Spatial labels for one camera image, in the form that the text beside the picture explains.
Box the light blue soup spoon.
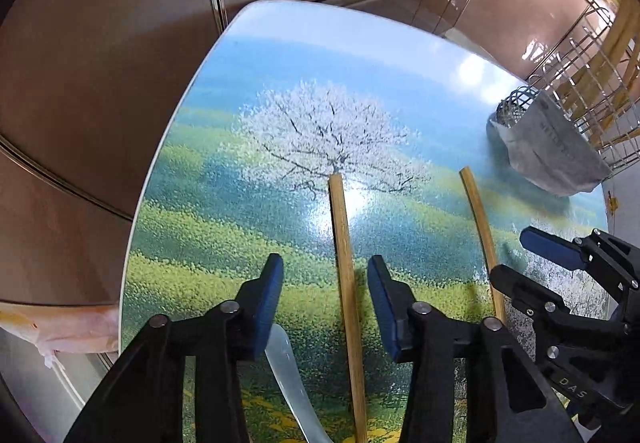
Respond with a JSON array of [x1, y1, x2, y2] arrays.
[[265, 324, 332, 443]]

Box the wire utensil holder basket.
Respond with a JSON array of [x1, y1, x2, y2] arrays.
[[489, 6, 639, 197]]

